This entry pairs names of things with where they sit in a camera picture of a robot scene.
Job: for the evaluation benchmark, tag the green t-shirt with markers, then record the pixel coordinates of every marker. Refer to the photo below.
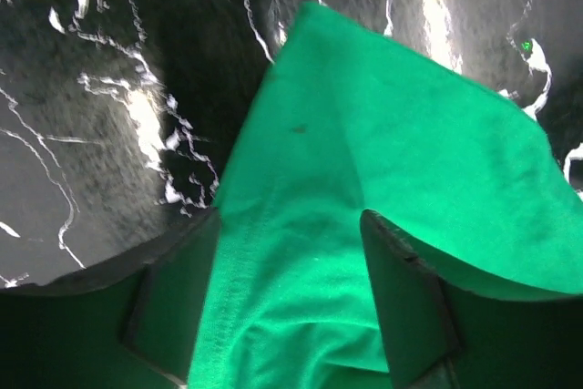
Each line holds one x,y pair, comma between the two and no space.
347,120

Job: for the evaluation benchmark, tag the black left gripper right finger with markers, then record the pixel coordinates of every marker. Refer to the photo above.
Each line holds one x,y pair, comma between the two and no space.
438,335

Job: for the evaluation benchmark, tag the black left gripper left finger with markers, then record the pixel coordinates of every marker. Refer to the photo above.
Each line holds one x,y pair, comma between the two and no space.
128,322

